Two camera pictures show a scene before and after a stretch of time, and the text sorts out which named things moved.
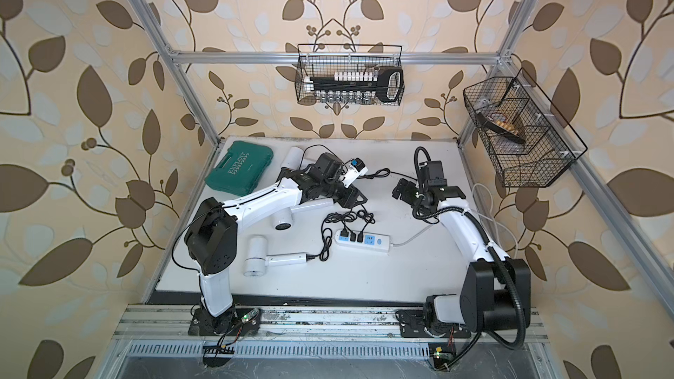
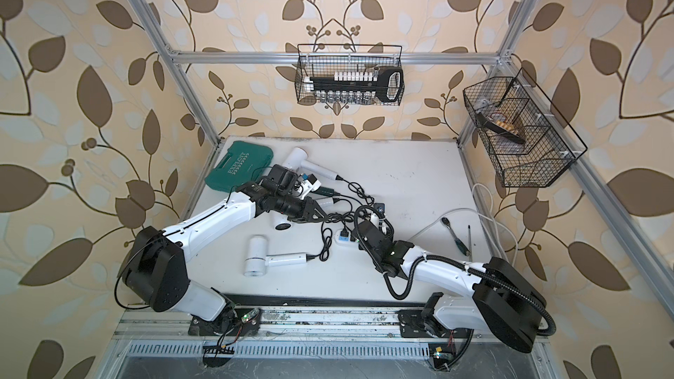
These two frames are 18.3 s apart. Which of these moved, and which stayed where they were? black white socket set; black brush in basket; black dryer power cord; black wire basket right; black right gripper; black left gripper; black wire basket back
Moved: black left gripper; black right gripper
Stayed: black brush in basket; black white socket set; black wire basket back; black dryer power cord; black wire basket right
